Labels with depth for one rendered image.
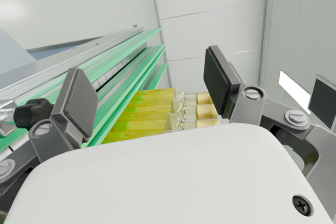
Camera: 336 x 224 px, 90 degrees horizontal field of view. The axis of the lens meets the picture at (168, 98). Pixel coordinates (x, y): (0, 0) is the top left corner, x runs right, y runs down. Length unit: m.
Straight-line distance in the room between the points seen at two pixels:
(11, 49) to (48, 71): 0.15
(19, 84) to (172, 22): 4.85
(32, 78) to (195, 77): 5.19
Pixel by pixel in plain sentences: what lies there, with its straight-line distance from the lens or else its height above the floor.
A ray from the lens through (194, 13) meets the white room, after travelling 5.00.
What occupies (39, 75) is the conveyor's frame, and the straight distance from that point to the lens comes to 0.35.
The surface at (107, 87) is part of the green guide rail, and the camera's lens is 0.45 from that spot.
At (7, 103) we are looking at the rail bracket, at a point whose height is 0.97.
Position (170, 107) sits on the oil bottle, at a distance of 0.36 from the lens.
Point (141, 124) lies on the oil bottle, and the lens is 0.33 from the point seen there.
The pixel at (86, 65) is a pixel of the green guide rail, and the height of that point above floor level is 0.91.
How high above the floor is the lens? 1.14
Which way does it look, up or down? 13 degrees down
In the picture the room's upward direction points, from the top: 86 degrees clockwise
